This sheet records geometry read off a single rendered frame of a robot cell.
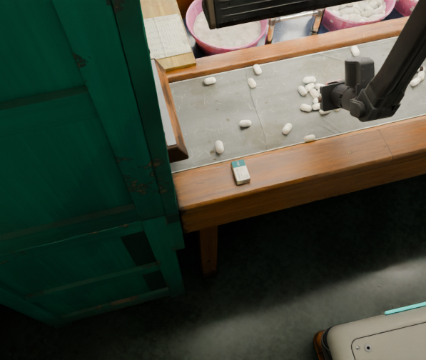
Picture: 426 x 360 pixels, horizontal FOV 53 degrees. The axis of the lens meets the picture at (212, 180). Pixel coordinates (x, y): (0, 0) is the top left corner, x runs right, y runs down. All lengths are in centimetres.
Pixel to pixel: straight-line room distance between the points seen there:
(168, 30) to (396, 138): 75
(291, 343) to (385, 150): 88
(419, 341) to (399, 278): 40
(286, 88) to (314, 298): 89
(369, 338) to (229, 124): 83
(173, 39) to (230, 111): 30
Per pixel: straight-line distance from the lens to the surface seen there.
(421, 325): 163
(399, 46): 89
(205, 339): 175
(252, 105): 126
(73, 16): 50
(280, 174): 111
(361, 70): 102
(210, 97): 127
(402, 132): 128
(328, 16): 154
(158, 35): 139
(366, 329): 156
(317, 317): 181
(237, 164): 109
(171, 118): 109
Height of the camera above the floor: 174
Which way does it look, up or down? 63 degrees down
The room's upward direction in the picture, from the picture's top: straight up
